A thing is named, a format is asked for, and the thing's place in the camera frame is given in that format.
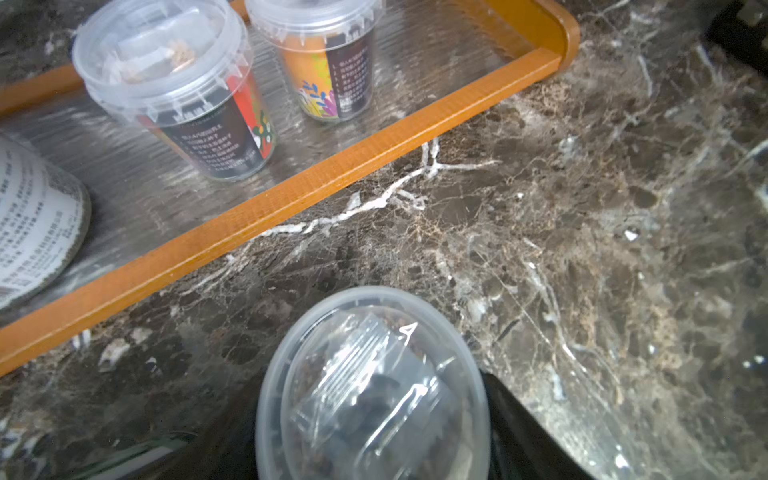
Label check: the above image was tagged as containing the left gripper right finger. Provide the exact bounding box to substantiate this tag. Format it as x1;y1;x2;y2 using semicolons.
481;372;593;480

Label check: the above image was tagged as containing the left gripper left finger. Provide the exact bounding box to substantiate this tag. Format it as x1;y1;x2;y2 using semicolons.
158;383;261;479

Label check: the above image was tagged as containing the clear tub orange label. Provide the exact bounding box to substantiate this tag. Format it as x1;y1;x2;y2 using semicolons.
254;286;491;479

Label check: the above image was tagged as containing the orange three-tier wooden shelf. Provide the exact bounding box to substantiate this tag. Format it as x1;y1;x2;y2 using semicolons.
1;1;580;373

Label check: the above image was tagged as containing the white-lid grey text can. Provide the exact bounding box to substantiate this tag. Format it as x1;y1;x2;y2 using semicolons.
1;135;92;310

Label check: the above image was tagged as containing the clear tub red label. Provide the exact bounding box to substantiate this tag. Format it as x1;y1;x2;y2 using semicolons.
72;1;276;180

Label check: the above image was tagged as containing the clear tub dark label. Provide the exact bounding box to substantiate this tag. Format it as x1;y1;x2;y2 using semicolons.
245;0;385;123

